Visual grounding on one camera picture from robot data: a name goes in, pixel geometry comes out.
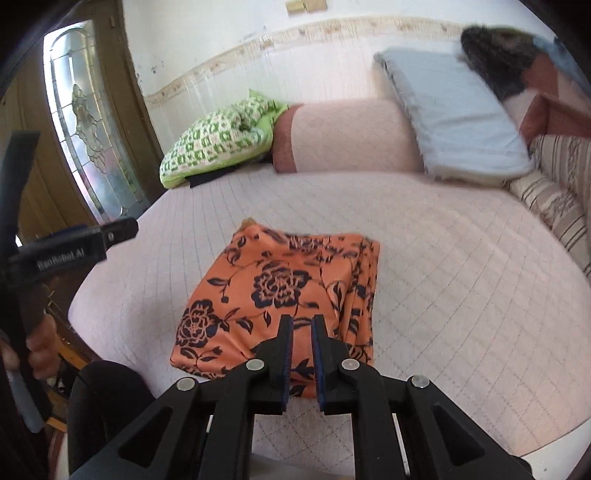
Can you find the dark furry garment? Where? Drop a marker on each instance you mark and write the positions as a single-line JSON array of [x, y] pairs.
[[494, 55]]

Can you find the pink brown bolster cushion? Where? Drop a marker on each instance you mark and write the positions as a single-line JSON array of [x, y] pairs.
[[351, 136]]

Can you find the green white patterned pillow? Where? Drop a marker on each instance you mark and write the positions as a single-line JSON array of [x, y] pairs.
[[207, 143]]

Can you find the orange black floral blouse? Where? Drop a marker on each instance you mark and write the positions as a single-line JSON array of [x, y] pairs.
[[258, 286]]

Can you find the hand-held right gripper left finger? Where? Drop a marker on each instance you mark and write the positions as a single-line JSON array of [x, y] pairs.
[[285, 355]]

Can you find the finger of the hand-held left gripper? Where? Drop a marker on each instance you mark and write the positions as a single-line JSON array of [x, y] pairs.
[[120, 233]]

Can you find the small striped floral cushion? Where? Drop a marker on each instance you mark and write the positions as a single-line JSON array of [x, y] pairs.
[[549, 207]]

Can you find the blue cloth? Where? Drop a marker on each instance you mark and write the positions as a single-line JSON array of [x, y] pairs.
[[547, 46]]

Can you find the dark cloth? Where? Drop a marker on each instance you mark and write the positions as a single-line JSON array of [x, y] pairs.
[[207, 179]]

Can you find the person's left hand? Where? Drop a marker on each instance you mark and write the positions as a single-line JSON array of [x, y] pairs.
[[44, 346]]

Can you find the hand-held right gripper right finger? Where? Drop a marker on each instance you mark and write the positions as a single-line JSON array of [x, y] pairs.
[[318, 355]]

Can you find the person's leg in black trousers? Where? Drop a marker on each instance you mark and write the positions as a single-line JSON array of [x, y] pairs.
[[101, 397]]

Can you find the grey-blue pillow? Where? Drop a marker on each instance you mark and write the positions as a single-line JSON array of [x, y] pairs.
[[452, 115]]

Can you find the wooden door with glass panel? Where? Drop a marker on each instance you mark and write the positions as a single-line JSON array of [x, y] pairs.
[[92, 129]]

